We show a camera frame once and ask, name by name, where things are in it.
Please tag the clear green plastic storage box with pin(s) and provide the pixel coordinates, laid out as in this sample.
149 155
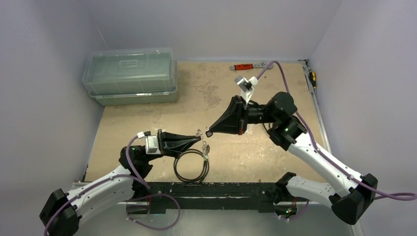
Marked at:
131 76

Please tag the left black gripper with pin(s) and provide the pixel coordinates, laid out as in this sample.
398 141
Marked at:
167 139

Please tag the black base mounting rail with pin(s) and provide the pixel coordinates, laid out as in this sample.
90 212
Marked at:
215 195

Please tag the aluminium frame rail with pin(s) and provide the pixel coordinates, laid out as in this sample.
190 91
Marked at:
195 203

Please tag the yellow black screwdriver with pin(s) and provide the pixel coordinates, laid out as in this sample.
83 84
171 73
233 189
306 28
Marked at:
312 79

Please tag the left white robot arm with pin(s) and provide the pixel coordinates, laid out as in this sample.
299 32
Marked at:
64 212

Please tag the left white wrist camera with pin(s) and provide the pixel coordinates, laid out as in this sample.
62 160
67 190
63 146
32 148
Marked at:
152 146

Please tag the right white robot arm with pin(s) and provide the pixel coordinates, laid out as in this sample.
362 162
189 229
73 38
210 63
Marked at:
345 191

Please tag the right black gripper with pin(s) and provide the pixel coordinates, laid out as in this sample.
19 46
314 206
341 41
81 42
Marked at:
243 115

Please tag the red handled adjustable wrench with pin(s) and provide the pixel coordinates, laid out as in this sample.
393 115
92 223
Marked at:
247 66

